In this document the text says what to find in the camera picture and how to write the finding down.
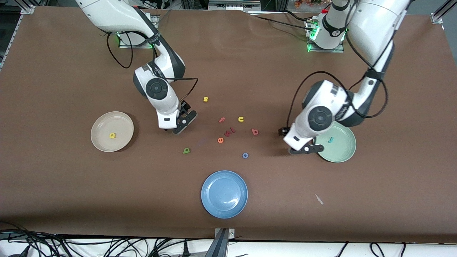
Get pale green plate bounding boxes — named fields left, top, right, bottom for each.
left=316, top=121, right=357, bottom=163

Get beige brown plate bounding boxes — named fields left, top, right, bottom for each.
left=90, top=111, right=135, bottom=153

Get blue plate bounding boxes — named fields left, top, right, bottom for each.
left=201, top=170, right=248, bottom=219

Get grey metal socket box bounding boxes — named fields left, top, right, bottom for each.
left=208, top=0, right=262, bottom=11

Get brown table cover sheet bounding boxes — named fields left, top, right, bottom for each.
left=0, top=6, right=457, bottom=244

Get orange artificial flowers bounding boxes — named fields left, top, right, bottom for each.
left=295, top=0, right=331, bottom=8

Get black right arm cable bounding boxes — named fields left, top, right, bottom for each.
left=106, top=30, right=199, bottom=104

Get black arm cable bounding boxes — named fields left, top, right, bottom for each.
left=287, top=0, right=389, bottom=130
left=106, top=30, right=199, bottom=104

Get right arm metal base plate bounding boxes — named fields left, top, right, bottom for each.
left=119, top=32, right=158, bottom=49

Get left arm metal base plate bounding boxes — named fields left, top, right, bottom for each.
left=305, top=18, right=345, bottom=53

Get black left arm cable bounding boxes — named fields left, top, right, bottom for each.
left=287, top=0, right=389, bottom=130

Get black table cable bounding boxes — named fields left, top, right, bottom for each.
left=284, top=10, right=315, bottom=23
left=248, top=14, right=311, bottom=32

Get metal table edge bracket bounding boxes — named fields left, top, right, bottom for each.
left=214, top=228, right=235, bottom=257

